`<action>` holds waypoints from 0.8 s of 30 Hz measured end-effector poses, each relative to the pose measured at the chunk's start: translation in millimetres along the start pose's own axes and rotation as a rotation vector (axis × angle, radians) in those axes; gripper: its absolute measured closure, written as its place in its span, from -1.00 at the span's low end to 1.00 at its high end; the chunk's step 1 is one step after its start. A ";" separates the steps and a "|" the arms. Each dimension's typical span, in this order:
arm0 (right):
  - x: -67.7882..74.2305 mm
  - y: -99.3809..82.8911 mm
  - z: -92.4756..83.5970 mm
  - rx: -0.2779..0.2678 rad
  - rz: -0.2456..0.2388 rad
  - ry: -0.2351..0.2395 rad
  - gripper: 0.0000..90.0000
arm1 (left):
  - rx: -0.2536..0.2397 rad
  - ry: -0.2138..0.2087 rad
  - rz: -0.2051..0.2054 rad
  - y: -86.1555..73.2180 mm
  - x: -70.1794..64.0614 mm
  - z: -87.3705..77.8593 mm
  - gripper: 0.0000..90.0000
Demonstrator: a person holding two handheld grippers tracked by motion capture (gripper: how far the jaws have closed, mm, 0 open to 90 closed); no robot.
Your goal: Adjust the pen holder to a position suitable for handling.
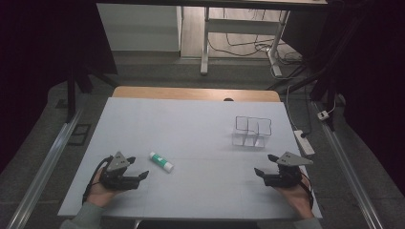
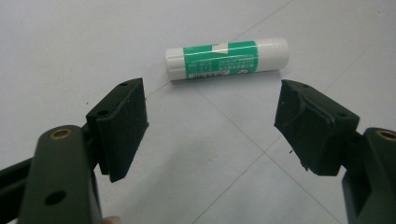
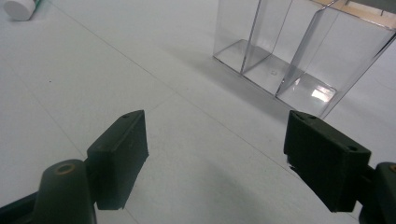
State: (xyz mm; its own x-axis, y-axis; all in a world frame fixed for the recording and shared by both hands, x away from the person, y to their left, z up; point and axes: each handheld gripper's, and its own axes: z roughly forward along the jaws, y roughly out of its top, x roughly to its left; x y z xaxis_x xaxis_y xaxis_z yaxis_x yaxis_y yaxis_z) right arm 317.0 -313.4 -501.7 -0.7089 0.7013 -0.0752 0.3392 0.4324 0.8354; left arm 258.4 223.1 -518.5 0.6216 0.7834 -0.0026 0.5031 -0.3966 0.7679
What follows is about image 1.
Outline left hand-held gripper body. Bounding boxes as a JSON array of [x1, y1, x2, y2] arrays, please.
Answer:
[[98, 151, 141, 192]]

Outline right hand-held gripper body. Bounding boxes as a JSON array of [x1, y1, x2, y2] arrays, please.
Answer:
[[263, 151, 314, 189]]

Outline person's left hand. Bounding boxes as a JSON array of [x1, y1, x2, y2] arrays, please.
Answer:
[[86, 167, 129, 208]]

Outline person's right hand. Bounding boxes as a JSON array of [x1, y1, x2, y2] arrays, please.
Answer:
[[274, 173, 315, 220]]

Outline green and white glue stick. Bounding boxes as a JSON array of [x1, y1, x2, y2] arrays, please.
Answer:
[[148, 151, 176, 174]]

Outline clear acrylic compartment organizer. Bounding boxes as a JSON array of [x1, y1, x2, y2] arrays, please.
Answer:
[[231, 115, 273, 149]]

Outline white power strip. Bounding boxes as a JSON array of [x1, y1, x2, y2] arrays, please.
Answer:
[[292, 129, 316, 157]]

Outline white table mat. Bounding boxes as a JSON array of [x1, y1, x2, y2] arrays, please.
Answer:
[[57, 96, 323, 221]]

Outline wooden table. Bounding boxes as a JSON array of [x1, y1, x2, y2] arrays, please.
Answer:
[[111, 85, 282, 103]]

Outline black tripod stand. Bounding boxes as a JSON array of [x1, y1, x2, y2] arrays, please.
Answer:
[[266, 12, 367, 133]]

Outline black metal stand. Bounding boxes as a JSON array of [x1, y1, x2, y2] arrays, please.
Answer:
[[64, 61, 119, 124]]

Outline white cabinet panel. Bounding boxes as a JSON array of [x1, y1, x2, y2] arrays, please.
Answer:
[[96, 3, 183, 52]]

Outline white desk with metal legs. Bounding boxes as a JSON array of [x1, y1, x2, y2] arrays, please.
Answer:
[[96, 0, 329, 78]]

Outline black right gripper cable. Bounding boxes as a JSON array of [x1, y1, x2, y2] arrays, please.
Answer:
[[299, 171, 315, 209]]

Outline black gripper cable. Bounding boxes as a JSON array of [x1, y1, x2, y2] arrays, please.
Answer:
[[81, 155, 115, 205], [299, 171, 315, 209]]

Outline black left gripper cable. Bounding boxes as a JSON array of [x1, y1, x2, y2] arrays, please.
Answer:
[[81, 155, 115, 205]]

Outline black floor frame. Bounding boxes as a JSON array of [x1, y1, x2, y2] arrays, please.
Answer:
[[67, 123, 93, 147]]

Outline aluminium floor rail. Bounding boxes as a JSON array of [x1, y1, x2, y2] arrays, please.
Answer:
[[311, 100, 386, 229], [5, 107, 85, 229]]

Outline black floor cables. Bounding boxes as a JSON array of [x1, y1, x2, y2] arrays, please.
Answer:
[[207, 7, 304, 64]]

